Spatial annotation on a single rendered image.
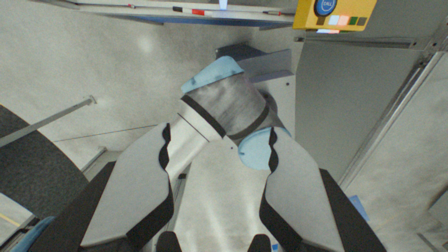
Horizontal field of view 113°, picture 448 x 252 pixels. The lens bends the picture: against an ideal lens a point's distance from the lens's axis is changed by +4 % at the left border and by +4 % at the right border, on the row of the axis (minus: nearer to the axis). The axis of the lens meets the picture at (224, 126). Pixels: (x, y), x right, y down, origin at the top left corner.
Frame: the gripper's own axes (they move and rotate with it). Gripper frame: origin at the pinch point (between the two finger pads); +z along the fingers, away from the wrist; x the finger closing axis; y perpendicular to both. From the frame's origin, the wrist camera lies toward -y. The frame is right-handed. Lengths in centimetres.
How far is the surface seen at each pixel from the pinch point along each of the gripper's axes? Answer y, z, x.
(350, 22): -10.3, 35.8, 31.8
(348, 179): 57, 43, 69
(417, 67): 1, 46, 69
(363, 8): -13, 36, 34
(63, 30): -4, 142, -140
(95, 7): -13, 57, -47
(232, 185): 195, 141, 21
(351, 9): -13.1, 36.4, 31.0
